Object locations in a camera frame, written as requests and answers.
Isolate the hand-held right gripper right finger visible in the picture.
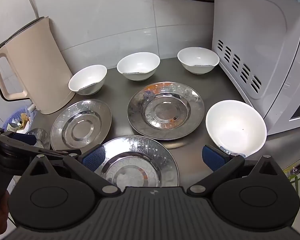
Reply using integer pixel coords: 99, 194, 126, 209
187, 145, 290, 197

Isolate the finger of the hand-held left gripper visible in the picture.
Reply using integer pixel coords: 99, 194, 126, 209
11, 133, 37, 147
15, 144, 82, 157

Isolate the beige electric kettle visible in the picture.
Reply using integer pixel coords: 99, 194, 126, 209
0, 16, 77, 115

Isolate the stainless steel plate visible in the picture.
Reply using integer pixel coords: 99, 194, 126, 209
25, 128, 51, 150
50, 99, 112, 152
94, 135, 180, 188
127, 81, 205, 140

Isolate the white ceramic bowl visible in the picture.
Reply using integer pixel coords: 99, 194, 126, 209
177, 46, 220, 75
205, 99, 267, 158
68, 64, 108, 96
116, 52, 161, 82

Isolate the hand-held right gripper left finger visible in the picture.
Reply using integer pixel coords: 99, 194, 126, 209
20, 145, 122, 197

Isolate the white microwave oven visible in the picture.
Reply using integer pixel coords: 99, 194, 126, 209
211, 0, 300, 137

